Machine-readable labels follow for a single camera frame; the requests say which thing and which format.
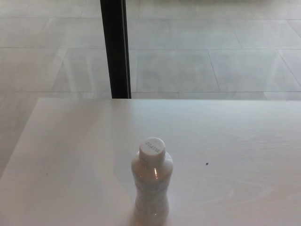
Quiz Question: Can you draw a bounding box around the white screw bottle cap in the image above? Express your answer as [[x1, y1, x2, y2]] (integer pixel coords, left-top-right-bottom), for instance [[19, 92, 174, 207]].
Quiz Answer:
[[138, 137, 166, 163]]

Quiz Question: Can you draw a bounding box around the black vertical frame post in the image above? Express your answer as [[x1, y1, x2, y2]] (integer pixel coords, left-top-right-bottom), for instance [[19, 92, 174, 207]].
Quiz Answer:
[[99, 0, 132, 99]]

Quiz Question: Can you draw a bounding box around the white plastic bottle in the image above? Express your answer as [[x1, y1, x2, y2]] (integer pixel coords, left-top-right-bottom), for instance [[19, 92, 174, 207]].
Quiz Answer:
[[130, 151, 175, 217]]

